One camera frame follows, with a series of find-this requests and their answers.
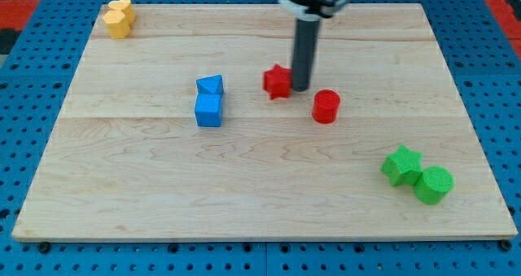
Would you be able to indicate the blue cube block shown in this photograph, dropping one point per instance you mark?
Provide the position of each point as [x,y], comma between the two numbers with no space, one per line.
[208,110]

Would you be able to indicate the red star block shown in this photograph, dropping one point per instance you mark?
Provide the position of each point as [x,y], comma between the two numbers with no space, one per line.
[277,82]

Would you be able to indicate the blue triangle block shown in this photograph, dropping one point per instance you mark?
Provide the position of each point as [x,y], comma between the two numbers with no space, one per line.
[210,85]

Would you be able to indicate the red cylinder block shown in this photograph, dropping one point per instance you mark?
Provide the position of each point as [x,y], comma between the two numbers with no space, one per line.
[325,106]

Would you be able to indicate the light wooden board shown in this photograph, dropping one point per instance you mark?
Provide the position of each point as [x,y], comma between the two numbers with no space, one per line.
[127,162]

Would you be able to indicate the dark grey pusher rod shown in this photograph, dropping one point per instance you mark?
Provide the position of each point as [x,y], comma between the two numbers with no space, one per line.
[304,47]

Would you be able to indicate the green star block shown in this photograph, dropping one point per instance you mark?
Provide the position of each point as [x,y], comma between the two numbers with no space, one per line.
[403,167]

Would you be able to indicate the yellow hexagon block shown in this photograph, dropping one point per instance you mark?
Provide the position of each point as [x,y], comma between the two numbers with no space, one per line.
[117,24]

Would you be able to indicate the green cylinder block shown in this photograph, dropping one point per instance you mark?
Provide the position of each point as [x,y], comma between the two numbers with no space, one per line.
[433,185]

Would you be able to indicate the yellow heart block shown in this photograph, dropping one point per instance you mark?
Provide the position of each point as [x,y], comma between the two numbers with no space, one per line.
[126,7]

